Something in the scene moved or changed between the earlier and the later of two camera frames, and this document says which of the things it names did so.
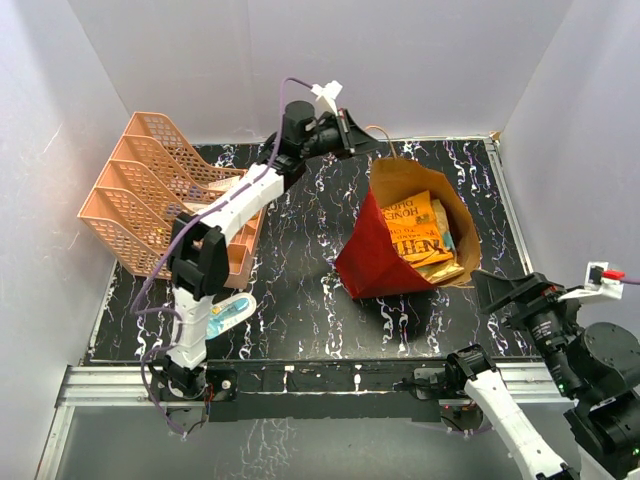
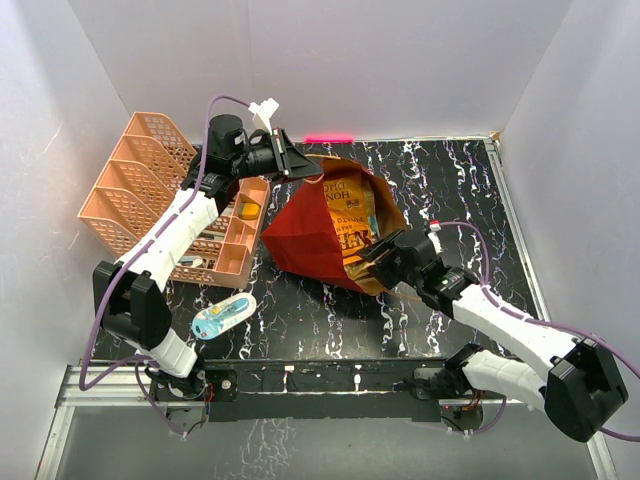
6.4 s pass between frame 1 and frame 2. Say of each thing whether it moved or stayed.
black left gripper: moved
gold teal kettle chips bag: moved
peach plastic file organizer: stayed
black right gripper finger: moved
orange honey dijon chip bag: moved
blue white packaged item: stayed
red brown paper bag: moved
